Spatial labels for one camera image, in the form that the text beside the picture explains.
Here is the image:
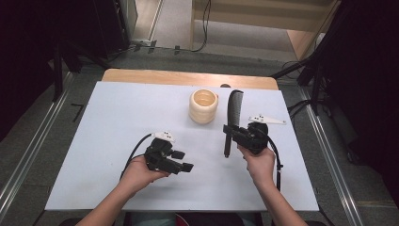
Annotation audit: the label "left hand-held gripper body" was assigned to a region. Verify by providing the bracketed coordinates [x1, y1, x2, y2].
[144, 131, 184, 175]

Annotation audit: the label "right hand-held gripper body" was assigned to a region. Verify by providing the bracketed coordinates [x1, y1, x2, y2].
[239, 114, 287, 155]

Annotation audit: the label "black comb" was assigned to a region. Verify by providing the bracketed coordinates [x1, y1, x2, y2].
[223, 89, 245, 159]

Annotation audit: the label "person's right hand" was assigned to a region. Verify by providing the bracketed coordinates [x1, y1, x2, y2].
[237, 144, 277, 186]

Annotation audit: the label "person's left hand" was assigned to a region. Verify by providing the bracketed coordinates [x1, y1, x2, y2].
[120, 154, 170, 194]

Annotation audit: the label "cream ribbed cup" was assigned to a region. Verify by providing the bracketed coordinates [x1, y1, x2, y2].
[188, 89, 219, 125]

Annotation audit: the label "white table board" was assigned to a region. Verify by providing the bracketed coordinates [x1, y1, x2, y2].
[44, 80, 320, 213]

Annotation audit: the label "black metal stand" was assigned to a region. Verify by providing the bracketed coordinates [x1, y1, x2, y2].
[51, 40, 83, 102]
[272, 46, 327, 116]

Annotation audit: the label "wooden shelf unit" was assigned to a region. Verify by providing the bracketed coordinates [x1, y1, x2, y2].
[190, 0, 342, 61]

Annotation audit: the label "dark curtain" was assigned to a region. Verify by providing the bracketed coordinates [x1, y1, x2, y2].
[325, 0, 399, 197]
[0, 0, 96, 140]

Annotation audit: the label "black cabinet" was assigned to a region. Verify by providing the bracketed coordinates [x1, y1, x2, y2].
[93, 0, 130, 59]

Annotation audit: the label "left hand-held gripper cable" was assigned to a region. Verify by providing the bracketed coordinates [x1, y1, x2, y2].
[120, 133, 154, 181]

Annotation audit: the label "hand-held gripper cable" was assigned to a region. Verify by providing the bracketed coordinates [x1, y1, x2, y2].
[265, 134, 284, 192]
[120, 133, 154, 181]

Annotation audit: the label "right hand-held gripper cable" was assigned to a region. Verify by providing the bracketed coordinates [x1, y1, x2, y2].
[265, 134, 284, 192]

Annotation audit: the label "black floor cables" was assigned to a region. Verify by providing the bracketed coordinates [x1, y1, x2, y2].
[286, 60, 315, 118]

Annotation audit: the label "metal floor rail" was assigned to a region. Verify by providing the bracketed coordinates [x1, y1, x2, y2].
[296, 85, 365, 226]
[0, 70, 75, 218]

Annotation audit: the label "black hanging cable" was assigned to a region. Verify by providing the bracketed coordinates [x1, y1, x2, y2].
[190, 0, 212, 54]

